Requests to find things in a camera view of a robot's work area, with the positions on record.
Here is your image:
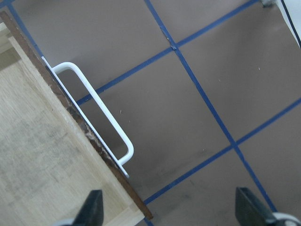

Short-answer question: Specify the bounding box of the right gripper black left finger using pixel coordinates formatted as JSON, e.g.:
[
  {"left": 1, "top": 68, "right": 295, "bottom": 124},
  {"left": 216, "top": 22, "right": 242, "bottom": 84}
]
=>
[{"left": 71, "top": 190, "right": 104, "bottom": 226}]

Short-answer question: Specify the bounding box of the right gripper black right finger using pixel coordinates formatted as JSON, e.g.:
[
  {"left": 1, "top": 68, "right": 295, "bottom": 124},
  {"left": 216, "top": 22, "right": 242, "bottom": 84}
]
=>
[{"left": 235, "top": 187, "right": 301, "bottom": 226}]

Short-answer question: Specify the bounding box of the wooden drawer with brown front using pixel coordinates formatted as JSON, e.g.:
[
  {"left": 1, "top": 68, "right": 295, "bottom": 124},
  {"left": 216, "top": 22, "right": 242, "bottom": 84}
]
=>
[{"left": 0, "top": 11, "right": 152, "bottom": 226}]

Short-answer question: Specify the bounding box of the white drawer handle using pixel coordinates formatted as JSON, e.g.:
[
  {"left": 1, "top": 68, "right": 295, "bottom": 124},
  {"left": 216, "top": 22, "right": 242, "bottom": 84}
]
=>
[{"left": 41, "top": 56, "right": 134, "bottom": 178}]

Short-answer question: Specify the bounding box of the white object with black cable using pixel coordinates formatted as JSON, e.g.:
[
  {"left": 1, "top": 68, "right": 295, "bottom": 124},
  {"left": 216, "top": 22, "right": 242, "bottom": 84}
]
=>
[{"left": 260, "top": 0, "right": 301, "bottom": 48}]

